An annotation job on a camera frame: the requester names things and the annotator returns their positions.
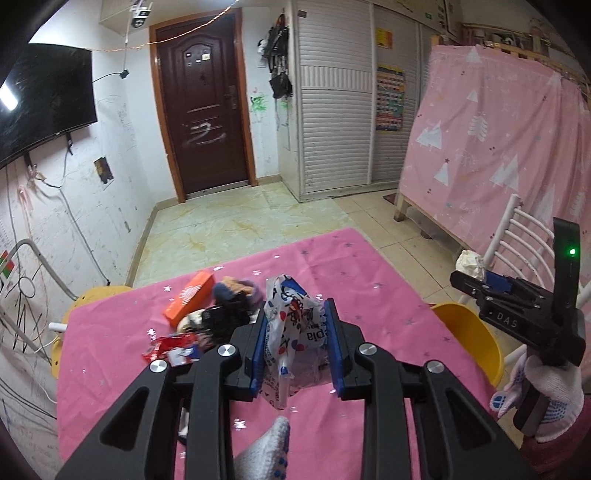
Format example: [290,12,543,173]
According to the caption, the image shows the black wall cable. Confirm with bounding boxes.
[44,178,112,285]

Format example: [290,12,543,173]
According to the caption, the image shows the dark brown door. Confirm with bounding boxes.
[148,7,257,204]

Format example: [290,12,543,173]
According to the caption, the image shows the colourful grid poster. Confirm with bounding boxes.
[375,65,406,134]

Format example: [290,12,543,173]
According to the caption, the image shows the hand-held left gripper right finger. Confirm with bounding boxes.
[323,298,539,480]

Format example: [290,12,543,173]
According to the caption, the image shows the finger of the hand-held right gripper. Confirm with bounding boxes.
[450,270,511,309]
[482,271,546,301]

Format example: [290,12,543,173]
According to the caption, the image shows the pink tree print curtain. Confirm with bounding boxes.
[399,44,591,289]

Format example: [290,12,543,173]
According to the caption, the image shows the grey metal tube frame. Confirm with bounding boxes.
[8,239,80,301]

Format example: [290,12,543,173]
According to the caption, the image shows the black crumpled object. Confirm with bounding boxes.
[201,299,259,337]

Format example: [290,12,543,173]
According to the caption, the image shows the black wall television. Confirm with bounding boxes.
[0,44,99,169]

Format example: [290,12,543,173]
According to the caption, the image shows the person's left hand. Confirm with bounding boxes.
[233,415,293,480]

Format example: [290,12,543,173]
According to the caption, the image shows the red snack wrapper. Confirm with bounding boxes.
[141,333,205,368]

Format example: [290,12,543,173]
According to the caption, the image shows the white metal chair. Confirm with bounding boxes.
[482,194,591,317]

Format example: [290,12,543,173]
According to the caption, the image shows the white paper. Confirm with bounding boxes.
[455,249,487,281]

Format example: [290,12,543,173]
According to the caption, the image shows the printed white plastic bag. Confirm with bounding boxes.
[262,274,334,411]

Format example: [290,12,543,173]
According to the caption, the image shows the white security camera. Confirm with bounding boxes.
[129,0,153,29]

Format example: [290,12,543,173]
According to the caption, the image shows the black hanging bags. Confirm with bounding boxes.
[257,14,294,100]

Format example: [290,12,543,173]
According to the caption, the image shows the yellow plastic chair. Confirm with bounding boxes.
[51,285,136,380]
[431,302,504,388]

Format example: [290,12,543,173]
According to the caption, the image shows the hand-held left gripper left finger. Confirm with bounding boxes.
[55,309,269,480]

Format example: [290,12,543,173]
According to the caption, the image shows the pink star tablecloth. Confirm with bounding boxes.
[55,227,504,480]

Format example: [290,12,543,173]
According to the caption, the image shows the person's right hand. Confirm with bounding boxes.
[490,351,588,444]

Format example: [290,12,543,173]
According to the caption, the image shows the person's dark red clothing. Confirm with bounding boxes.
[519,431,580,480]

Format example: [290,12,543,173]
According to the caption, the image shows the multicoloured sock ball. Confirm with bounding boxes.
[211,276,266,311]

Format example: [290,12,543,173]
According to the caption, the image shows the white slatted wardrobe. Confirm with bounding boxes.
[277,0,462,202]

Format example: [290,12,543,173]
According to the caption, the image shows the orange cardboard box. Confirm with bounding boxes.
[163,271,216,326]

